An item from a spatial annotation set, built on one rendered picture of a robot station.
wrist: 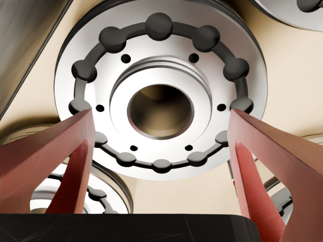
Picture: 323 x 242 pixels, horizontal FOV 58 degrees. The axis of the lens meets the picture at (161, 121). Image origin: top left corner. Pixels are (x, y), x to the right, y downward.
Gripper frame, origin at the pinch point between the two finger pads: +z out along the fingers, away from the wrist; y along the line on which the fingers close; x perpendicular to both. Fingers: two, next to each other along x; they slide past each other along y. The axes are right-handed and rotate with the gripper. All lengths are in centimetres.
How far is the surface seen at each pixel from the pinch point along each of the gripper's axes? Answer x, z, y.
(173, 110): 1.3, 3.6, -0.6
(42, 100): 1.5, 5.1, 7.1
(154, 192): 9.7, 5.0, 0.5
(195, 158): 3.6, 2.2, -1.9
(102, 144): 2.5, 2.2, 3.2
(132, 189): 7.5, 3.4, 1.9
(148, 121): 1.3, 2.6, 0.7
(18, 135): 3.4, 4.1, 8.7
